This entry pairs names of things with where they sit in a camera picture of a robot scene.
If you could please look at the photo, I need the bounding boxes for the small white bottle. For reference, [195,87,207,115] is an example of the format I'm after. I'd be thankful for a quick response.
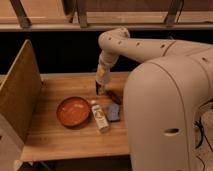
[91,100,109,133]

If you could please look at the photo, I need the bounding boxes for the dark metallic can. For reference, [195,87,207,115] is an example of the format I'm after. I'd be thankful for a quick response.
[95,82,105,95]

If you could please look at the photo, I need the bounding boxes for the left wooden side panel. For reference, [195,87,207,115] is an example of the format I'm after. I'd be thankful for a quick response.
[0,40,42,142]

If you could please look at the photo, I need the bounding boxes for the reddish brown oblong object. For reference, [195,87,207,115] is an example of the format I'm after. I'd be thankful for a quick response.
[106,90,121,105]

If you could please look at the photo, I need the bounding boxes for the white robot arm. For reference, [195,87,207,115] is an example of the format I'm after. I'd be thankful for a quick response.
[96,28,213,171]

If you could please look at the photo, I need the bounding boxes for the black floor cables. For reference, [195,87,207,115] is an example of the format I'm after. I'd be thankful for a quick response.
[194,99,213,171]

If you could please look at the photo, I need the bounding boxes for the orange bowl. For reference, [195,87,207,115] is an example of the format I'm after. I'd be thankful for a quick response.
[56,97,91,127]

